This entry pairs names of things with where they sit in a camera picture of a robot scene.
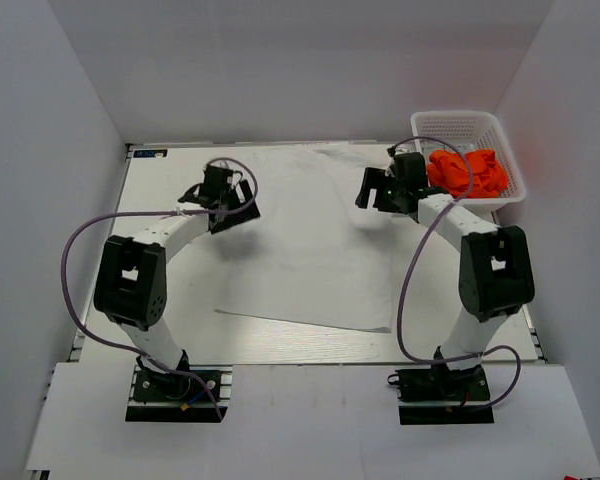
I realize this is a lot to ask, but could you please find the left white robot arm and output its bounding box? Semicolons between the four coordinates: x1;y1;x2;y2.
94;157;260;399

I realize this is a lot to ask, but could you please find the blue table label sticker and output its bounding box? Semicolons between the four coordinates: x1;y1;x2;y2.
133;149;168;158

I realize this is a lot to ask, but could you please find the orange t shirt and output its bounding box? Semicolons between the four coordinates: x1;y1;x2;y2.
426;149;509;198

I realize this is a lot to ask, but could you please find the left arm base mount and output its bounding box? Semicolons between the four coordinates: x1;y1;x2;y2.
125;366;233;424

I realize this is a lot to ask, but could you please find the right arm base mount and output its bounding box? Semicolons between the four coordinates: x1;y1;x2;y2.
387;365;494;426

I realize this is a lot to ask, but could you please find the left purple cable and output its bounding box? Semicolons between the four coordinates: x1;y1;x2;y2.
61;157;260;421

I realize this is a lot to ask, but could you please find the white plastic basket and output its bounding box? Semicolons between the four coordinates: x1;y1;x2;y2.
411;110;526;215

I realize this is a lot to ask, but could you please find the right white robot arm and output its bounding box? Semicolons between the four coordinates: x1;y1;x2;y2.
355;153;535;399

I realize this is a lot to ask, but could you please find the white t shirt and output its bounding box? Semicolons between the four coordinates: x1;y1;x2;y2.
215;147;395;333

